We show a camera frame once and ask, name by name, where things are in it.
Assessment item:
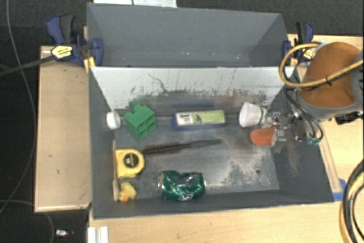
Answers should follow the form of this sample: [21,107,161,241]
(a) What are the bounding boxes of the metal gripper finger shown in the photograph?
[264,112,281,126]
[271,129,286,154]

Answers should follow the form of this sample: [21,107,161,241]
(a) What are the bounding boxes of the orange oval sponge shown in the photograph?
[250,126,278,147]

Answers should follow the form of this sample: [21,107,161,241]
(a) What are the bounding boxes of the black cylinder on white bracket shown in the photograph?
[334,111,359,126]

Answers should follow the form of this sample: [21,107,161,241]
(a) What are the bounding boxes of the crushed green can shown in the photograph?
[158,170,207,203]

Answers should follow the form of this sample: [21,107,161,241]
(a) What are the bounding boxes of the pale wood board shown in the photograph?
[34,45,93,213]

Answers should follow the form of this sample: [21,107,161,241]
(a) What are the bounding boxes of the white round cap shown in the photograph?
[106,110,122,130]

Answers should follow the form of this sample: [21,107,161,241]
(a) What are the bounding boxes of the grey metal bin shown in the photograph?
[86,2,335,220]

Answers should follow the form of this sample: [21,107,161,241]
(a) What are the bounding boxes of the yellow tape measure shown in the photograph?
[114,149,146,179]

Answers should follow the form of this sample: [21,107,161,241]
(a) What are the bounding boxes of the black bottle brush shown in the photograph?
[142,138,224,155]

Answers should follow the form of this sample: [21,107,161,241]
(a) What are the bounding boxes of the green toy brick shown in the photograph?
[123,104,158,142]

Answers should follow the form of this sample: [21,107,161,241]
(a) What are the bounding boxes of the yellow rubber duck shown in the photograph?
[117,181,138,203]

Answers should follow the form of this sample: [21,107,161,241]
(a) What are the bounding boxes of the green and blue packet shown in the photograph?
[171,109,228,131]

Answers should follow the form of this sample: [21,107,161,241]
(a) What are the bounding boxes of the white light bulb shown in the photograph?
[238,101,268,129]

